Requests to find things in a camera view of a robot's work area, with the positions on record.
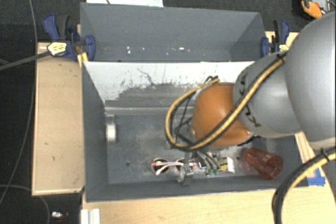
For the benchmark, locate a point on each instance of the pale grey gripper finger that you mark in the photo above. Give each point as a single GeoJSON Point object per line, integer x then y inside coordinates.
{"type": "Point", "coordinates": [188, 168]}
{"type": "Point", "coordinates": [182, 180]}

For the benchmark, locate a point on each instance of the pale wood board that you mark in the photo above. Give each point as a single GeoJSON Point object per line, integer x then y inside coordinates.
{"type": "Point", "coordinates": [57, 123]}

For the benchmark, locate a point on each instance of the grey metal bin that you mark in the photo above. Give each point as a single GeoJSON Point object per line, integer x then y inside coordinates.
{"type": "Point", "coordinates": [136, 144]}

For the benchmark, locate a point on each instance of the red clear plastic cup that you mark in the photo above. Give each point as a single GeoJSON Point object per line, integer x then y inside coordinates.
{"type": "Point", "coordinates": [262, 162]}

